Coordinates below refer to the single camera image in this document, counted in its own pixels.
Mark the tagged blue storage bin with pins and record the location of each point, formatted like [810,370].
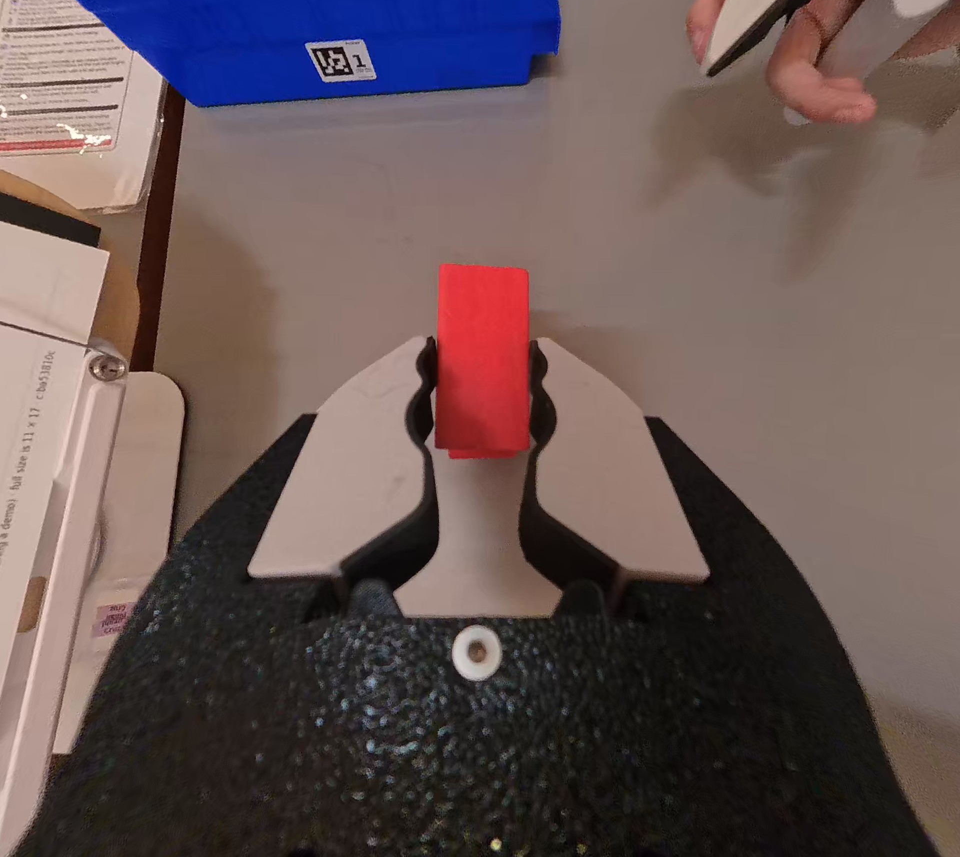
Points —
[225,9]

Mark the red rectangular wooden block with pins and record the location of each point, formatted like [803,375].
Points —
[480,362]

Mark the laminated paper sheet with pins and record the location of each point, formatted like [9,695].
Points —
[60,47]

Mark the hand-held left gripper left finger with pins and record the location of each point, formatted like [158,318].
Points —
[352,482]

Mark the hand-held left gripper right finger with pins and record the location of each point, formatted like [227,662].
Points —
[607,482]

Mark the wooden document stand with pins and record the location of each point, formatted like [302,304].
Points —
[142,497]

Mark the person's right hand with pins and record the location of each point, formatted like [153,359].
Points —
[810,84]

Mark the printed instruction sheet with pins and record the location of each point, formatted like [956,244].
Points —
[45,287]

